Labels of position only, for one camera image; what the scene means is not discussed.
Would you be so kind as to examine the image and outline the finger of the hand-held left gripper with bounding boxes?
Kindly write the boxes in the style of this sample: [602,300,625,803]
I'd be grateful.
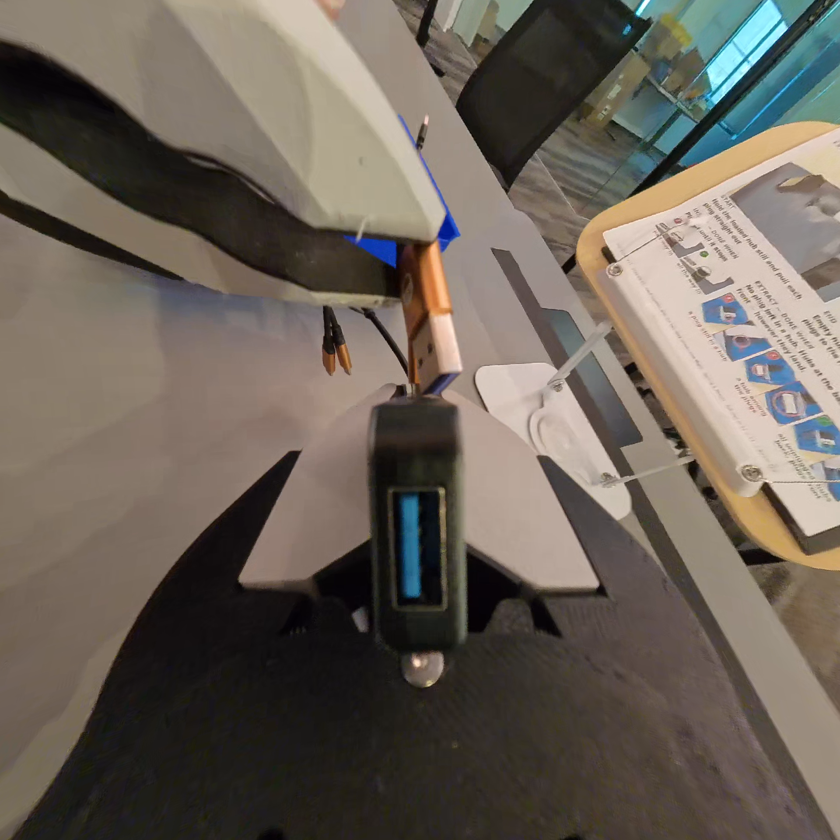
[0,42,403,311]
[0,0,448,242]

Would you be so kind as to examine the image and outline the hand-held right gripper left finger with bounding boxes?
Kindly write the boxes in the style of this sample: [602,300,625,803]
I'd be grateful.
[239,382,409,588]

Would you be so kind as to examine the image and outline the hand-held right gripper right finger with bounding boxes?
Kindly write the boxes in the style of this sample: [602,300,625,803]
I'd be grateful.
[458,392,602,597]

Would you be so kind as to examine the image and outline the black usb hub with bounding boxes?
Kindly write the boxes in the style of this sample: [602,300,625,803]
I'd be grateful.
[367,396,469,652]

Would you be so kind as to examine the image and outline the thin metal stand rod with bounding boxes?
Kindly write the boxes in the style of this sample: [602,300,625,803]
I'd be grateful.
[546,321,616,392]
[592,455,694,491]

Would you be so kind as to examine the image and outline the blue plastic bin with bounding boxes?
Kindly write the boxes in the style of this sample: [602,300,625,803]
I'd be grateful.
[341,115,462,267]

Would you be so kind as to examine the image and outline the black office chair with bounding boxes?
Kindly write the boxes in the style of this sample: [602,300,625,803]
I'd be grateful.
[455,0,655,193]

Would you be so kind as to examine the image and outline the tan wooden board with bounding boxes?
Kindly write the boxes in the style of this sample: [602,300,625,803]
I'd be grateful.
[576,121,840,572]

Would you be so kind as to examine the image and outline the printed instruction sheet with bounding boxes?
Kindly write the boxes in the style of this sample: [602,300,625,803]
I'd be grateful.
[602,130,840,540]

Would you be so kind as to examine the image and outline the brown cardboard box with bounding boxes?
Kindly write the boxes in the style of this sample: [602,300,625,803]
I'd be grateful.
[585,51,649,127]

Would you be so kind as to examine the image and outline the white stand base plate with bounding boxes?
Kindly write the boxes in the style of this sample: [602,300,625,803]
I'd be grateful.
[475,362,632,521]

